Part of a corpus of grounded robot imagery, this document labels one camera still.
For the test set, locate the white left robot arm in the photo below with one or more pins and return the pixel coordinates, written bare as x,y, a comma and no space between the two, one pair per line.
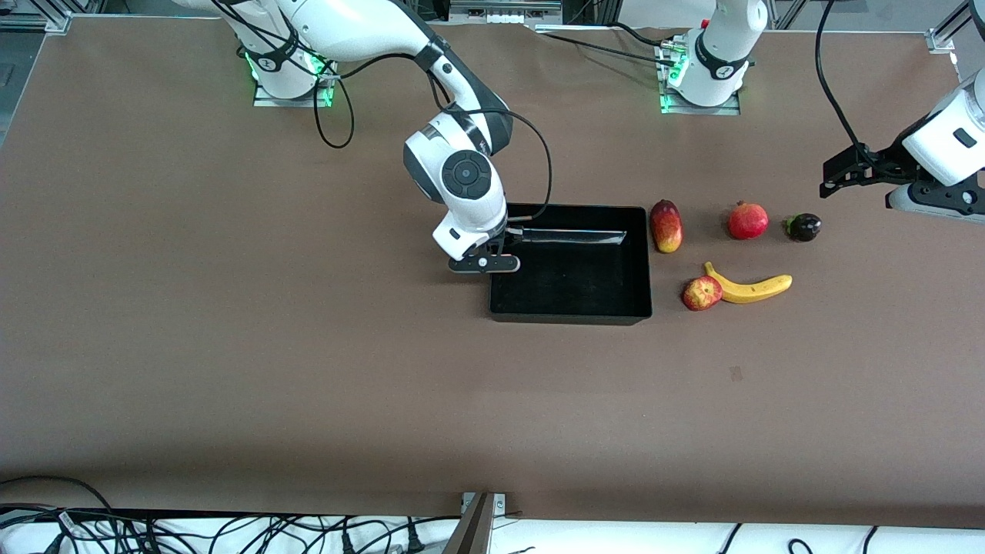
723,46

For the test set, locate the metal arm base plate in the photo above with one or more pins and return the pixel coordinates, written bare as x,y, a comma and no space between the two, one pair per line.
292,101
700,110

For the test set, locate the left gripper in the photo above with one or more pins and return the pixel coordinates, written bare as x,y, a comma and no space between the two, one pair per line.
882,165

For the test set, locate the grey aluminium beam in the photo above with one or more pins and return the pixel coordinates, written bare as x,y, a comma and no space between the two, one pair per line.
473,531

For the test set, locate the yellow banana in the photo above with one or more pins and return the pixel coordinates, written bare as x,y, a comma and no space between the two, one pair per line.
750,291

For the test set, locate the grey metal box with ports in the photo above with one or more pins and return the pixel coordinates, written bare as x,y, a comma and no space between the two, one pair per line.
504,9

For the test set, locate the red pomegranate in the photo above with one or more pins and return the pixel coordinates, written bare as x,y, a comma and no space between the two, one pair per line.
748,221

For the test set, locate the red yellow apple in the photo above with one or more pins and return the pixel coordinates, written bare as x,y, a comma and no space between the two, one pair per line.
701,294

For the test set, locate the small metal corner bracket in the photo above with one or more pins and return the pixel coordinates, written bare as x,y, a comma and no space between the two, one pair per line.
499,504

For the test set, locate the black rectangular box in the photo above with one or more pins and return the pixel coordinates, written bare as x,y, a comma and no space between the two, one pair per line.
569,285

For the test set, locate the red yellow mango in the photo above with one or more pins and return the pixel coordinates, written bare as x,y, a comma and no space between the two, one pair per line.
666,227

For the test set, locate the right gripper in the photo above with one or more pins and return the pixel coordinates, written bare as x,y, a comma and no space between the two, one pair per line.
493,247

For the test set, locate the dark purple mangosteen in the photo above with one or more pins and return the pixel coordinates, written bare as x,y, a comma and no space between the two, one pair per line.
805,228

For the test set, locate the aluminium frame profile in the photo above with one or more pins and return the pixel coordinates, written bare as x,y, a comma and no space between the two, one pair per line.
943,35
46,17

